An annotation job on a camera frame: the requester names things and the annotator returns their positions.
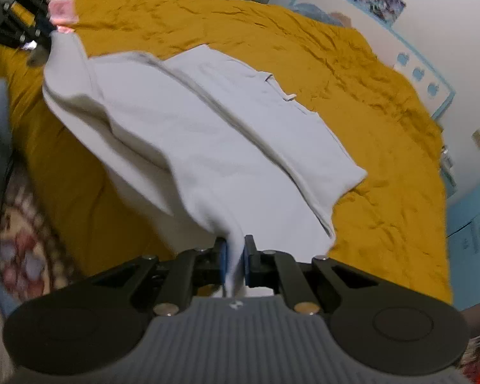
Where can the white blue headboard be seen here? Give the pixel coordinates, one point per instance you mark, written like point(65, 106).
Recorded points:
point(435, 93)

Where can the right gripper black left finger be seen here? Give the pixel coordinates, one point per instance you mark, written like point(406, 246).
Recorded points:
point(181, 278)

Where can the blue white cabinet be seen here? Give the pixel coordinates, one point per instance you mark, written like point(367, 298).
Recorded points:
point(464, 259)

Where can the beige wall switch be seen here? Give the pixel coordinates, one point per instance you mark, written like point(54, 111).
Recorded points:
point(476, 138)

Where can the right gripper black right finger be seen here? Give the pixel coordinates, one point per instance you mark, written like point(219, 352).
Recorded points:
point(279, 272)

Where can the white small garment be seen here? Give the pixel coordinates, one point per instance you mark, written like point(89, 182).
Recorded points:
point(205, 146)

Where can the patterned floor rug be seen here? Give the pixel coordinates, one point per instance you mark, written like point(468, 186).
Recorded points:
point(33, 260)

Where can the blue pillow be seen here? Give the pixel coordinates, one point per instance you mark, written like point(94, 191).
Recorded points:
point(313, 12)

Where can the mustard yellow bed cover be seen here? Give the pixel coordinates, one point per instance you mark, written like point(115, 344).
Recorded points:
point(393, 225)

